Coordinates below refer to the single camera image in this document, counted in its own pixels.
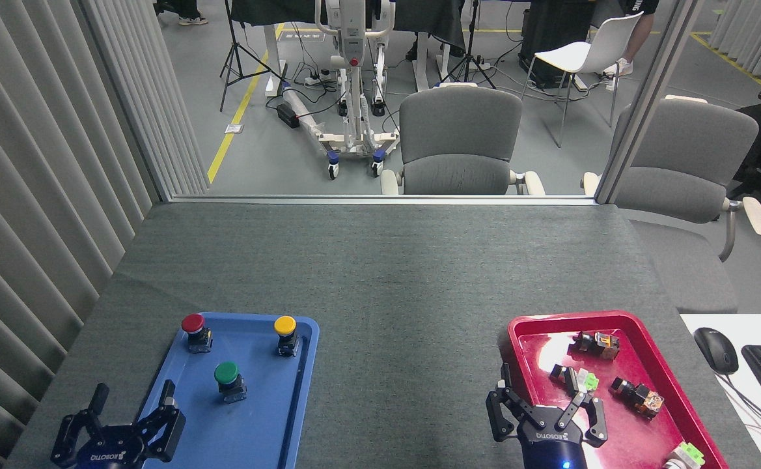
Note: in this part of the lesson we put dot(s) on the white plastic chair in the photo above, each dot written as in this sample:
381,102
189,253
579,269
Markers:
588,55

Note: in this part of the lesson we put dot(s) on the black equipment case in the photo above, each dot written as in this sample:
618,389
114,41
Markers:
553,39

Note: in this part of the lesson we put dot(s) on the white desk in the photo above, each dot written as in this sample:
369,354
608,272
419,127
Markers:
745,430

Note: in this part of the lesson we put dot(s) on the grey switch with green lens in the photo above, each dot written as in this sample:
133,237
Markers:
590,380
686,454

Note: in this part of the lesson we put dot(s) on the grey office chair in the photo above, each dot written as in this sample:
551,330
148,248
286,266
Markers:
686,156
459,130

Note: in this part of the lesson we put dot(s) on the red push button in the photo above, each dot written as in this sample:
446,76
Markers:
193,323

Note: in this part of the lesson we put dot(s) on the white stand on wheels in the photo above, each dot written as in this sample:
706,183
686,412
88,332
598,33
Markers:
353,98

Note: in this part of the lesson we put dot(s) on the green push button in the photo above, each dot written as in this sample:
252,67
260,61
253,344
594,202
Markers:
227,373

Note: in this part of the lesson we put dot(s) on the yellow push button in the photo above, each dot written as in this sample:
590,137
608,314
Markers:
285,324

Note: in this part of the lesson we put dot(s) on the black computer mouse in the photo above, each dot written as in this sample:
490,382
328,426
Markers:
715,348

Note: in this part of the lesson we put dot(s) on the black power adapter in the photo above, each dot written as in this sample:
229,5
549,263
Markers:
287,115

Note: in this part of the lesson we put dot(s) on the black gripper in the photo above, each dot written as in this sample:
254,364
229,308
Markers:
110,446
549,446

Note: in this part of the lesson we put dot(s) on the blue plastic tray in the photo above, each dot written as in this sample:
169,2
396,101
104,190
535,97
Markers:
243,423

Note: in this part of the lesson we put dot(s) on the person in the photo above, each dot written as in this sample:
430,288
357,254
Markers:
640,26
191,19

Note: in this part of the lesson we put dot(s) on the white power strip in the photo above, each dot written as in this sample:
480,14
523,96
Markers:
318,79

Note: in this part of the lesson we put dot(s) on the red plastic tray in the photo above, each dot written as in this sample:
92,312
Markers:
627,443

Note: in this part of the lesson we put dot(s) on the silver frame post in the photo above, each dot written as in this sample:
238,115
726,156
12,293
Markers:
647,104

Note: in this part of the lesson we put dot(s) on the black switch with orange lens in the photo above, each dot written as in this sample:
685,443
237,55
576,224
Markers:
640,397
598,344

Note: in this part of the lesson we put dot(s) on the black tripod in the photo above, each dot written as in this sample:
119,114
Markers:
471,52
232,45

